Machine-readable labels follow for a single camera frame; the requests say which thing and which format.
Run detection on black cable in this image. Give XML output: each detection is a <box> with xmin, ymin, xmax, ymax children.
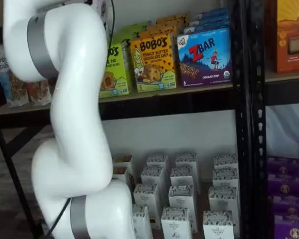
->
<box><xmin>43</xmin><ymin>196</ymin><xmax>73</xmax><ymax>239</ymax></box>
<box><xmin>106</xmin><ymin>0</ymin><xmax>116</xmax><ymax>43</ymax></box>

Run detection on wooden shelf board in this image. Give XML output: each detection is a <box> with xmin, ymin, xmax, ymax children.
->
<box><xmin>265</xmin><ymin>66</ymin><xmax>299</xmax><ymax>83</ymax></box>
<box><xmin>0</xmin><ymin>83</ymin><xmax>234</xmax><ymax>116</ymax></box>

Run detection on yellow Bobo's peanut butter box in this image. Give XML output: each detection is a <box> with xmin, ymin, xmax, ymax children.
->
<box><xmin>155</xmin><ymin>11</ymin><xmax>190</xmax><ymax>26</ymax></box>
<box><xmin>130</xmin><ymin>33</ymin><xmax>177</xmax><ymax>94</ymax></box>
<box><xmin>139</xmin><ymin>25</ymin><xmax>178</xmax><ymax>41</ymax></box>
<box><xmin>148</xmin><ymin>18</ymin><xmax>183</xmax><ymax>31</ymax></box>

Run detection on yellow label granola box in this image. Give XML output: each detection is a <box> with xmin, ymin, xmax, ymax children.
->
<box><xmin>113</xmin><ymin>155</ymin><xmax>134</xmax><ymax>168</ymax></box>
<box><xmin>111</xmin><ymin>166</ymin><xmax>129</xmax><ymax>185</ymax></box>

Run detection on white carton boxes group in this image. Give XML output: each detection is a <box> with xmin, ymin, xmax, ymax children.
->
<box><xmin>111</xmin><ymin>149</ymin><xmax>240</xmax><ymax>239</ymax></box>

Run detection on green Bobo's apple pie box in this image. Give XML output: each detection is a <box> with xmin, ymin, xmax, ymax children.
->
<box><xmin>109</xmin><ymin>32</ymin><xmax>133</xmax><ymax>93</ymax></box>
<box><xmin>99</xmin><ymin>43</ymin><xmax>130</xmax><ymax>98</ymax></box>
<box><xmin>116</xmin><ymin>25</ymin><xmax>141</xmax><ymax>41</ymax></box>
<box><xmin>121</xmin><ymin>20</ymin><xmax>152</xmax><ymax>33</ymax></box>

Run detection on blue label granola bag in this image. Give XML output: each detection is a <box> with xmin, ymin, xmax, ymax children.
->
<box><xmin>0</xmin><ymin>46</ymin><xmax>28</xmax><ymax>108</ymax></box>

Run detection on orange cardboard snack box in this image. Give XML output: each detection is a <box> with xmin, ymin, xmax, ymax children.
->
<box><xmin>273</xmin><ymin>0</ymin><xmax>299</xmax><ymax>74</ymax></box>

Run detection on blue purple Zbar box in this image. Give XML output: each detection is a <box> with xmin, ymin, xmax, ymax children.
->
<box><xmin>195</xmin><ymin>7</ymin><xmax>230</xmax><ymax>21</ymax></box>
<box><xmin>188</xmin><ymin>14</ymin><xmax>230</xmax><ymax>27</ymax></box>
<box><xmin>176</xmin><ymin>26</ymin><xmax>233</xmax><ymax>88</ymax></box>
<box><xmin>183</xmin><ymin>20</ymin><xmax>230</xmax><ymax>35</ymax></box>

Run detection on white organic pantry box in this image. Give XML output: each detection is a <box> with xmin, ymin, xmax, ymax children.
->
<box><xmin>131</xmin><ymin>204</ymin><xmax>153</xmax><ymax>239</ymax></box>
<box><xmin>168</xmin><ymin>185</ymin><xmax>195</xmax><ymax>209</ymax></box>
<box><xmin>133</xmin><ymin>183</ymin><xmax>160</xmax><ymax>208</ymax></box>
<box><xmin>146</xmin><ymin>154</ymin><xmax>169</xmax><ymax>170</ymax></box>
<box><xmin>208</xmin><ymin>186</ymin><xmax>238</xmax><ymax>213</ymax></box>
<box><xmin>140</xmin><ymin>166</ymin><xmax>165</xmax><ymax>187</ymax></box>
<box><xmin>175</xmin><ymin>152</ymin><xmax>198</xmax><ymax>169</ymax></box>
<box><xmin>203</xmin><ymin>210</ymin><xmax>234</xmax><ymax>239</ymax></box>
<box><xmin>212</xmin><ymin>167</ymin><xmax>239</xmax><ymax>188</ymax></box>
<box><xmin>170</xmin><ymin>166</ymin><xmax>194</xmax><ymax>187</ymax></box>
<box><xmin>213</xmin><ymin>153</ymin><xmax>239</xmax><ymax>170</ymax></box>
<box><xmin>160</xmin><ymin>206</ymin><xmax>190</xmax><ymax>239</ymax></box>

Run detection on black metal shelf rack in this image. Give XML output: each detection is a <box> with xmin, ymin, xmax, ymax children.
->
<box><xmin>0</xmin><ymin>0</ymin><xmax>253</xmax><ymax>239</ymax></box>
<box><xmin>248</xmin><ymin>0</ymin><xmax>299</xmax><ymax>239</ymax></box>

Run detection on orange label granola bag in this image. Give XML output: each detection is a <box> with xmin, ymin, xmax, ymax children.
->
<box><xmin>25</xmin><ymin>80</ymin><xmax>52</xmax><ymax>106</ymax></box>

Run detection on white perforated gripper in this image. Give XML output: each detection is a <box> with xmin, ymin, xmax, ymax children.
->
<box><xmin>90</xmin><ymin>0</ymin><xmax>108</xmax><ymax>16</ymax></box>

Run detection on purple snack box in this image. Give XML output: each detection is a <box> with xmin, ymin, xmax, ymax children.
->
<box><xmin>267</xmin><ymin>155</ymin><xmax>299</xmax><ymax>175</ymax></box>
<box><xmin>267</xmin><ymin>173</ymin><xmax>299</xmax><ymax>198</ymax></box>
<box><xmin>272</xmin><ymin>195</ymin><xmax>299</xmax><ymax>218</ymax></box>
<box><xmin>273</xmin><ymin>215</ymin><xmax>299</xmax><ymax>239</ymax></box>

